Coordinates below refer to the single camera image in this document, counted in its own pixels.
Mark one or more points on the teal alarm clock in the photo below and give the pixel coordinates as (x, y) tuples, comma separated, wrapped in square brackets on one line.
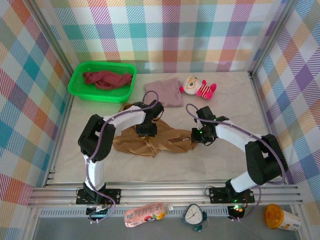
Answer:
[(192, 215)]

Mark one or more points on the cup with orange lid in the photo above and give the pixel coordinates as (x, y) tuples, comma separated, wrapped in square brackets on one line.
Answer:
[(277, 216)]

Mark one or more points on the mauve tank top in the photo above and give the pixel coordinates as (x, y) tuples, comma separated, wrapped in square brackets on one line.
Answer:
[(165, 92)]

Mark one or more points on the pink snack pouch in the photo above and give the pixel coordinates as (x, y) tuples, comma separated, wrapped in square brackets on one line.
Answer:
[(145, 215)]

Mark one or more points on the small controller board with led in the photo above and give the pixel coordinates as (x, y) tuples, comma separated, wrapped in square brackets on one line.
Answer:
[(237, 210)]

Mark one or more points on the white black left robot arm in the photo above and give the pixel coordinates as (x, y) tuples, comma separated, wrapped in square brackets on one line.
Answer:
[(96, 172)]

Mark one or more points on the maroon tank top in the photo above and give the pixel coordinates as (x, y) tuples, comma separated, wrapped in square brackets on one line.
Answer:
[(105, 80)]

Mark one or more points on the green plastic basket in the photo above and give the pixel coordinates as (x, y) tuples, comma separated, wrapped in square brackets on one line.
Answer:
[(75, 87)]

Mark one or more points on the plush doll with glasses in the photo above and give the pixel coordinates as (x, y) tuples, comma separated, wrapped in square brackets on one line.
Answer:
[(191, 86)]

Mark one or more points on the long aluminium frame rail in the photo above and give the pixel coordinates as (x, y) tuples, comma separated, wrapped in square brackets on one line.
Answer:
[(162, 193)]

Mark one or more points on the green circuit board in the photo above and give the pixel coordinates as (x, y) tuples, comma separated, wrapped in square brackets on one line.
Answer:
[(98, 213)]

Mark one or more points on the tan tank top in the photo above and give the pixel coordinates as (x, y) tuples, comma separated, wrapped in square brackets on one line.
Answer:
[(132, 145)]

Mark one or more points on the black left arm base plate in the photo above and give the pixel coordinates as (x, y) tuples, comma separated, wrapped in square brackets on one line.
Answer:
[(113, 195)]

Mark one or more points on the aluminium corner post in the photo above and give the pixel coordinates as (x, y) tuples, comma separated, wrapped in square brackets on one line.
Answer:
[(273, 32), (51, 32)]

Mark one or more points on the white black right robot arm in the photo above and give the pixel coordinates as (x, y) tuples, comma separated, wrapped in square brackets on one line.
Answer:
[(232, 132)]

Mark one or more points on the aluminium side rail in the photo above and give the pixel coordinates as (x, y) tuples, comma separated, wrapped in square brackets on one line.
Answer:
[(66, 112), (260, 100)]

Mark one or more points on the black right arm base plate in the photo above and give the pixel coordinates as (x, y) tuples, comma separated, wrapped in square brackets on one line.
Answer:
[(217, 195)]

